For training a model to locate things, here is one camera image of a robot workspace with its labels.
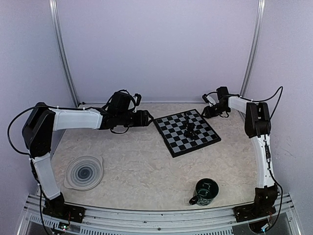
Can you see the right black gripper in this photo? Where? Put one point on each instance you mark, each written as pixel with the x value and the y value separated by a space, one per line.
pixel 208 113

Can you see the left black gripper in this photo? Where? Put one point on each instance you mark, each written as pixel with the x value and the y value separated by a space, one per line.
pixel 142 119

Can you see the black grey chess board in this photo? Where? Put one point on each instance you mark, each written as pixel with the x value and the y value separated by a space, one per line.
pixel 171 129

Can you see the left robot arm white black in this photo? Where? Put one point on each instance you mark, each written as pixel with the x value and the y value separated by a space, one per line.
pixel 44 120

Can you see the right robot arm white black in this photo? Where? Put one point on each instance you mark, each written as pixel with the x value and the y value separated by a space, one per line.
pixel 257 127

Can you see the black chess piece pile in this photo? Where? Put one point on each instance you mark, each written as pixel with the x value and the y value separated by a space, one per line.
pixel 189 129

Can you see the dark green mug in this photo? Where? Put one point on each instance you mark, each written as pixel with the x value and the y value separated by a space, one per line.
pixel 205 192

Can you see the clear collapsible silicone bowl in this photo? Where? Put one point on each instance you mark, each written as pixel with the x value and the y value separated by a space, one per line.
pixel 84 173

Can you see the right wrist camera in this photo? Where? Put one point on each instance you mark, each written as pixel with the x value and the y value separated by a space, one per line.
pixel 208 99

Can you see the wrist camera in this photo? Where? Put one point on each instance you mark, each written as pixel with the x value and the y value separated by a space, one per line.
pixel 137 98
pixel 208 99

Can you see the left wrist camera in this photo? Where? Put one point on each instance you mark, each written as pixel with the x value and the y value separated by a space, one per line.
pixel 137 98

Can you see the right aluminium corner post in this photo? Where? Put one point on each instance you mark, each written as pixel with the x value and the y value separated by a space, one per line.
pixel 254 45

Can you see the aluminium corner post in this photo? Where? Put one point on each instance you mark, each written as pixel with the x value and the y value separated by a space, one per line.
pixel 61 48
pixel 254 45

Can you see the aluminium front rail frame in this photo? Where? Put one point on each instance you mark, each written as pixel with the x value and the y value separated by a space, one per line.
pixel 205 221

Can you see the left aluminium corner post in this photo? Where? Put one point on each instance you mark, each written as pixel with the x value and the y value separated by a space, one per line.
pixel 61 48

